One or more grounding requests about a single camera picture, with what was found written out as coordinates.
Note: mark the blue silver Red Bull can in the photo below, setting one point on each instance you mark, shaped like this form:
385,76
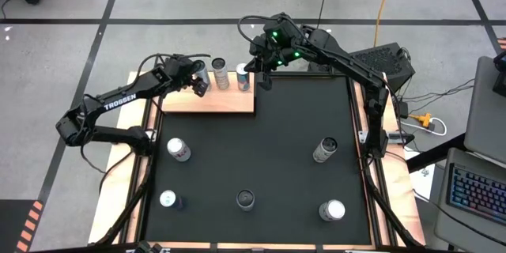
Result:
242,79

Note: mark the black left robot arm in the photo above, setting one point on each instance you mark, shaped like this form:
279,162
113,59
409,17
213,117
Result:
118,102

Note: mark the Celsius Arctic Vibe can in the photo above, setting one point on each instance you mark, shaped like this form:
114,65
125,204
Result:
245,199
203,77

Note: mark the black power adapter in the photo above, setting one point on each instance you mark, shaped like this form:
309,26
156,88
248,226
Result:
401,109

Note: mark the small grey black box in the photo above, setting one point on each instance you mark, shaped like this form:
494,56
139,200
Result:
399,137

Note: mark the orange power splitter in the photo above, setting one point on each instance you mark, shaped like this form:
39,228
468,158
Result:
424,119

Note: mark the silver Diet Coke can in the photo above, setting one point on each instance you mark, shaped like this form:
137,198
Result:
178,149
332,210

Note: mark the black aluminium table frame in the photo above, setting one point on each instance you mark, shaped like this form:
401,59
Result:
375,225

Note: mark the laptop with rainbow keyboard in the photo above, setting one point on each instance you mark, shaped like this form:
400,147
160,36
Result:
474,193

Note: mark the Celsius Tropical Vibe can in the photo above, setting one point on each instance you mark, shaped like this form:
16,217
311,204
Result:
324,151
220,75

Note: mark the black mesh computer tower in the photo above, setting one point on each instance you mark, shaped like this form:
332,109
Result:
379,61

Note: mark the silver-topped dark blue can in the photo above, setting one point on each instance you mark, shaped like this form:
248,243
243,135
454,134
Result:
168,198

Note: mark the black orange striped floor mat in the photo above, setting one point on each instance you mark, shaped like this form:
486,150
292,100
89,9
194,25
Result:
12,225
502,43

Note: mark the black blurry object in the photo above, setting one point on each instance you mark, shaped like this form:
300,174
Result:
148,248

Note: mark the grey desk top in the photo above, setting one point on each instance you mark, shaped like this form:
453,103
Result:
486,118

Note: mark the white paper sheet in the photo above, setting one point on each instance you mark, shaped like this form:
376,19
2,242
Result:
423,178

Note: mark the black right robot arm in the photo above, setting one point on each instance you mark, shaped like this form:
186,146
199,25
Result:
348,67

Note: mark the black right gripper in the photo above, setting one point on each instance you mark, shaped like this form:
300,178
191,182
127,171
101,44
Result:
276,47

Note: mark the black table mat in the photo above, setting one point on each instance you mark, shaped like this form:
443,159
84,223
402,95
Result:
284,174

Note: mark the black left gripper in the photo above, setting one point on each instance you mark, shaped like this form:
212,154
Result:
180,71

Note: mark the black desktop device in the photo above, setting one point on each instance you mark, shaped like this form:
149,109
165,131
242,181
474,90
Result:
501,79

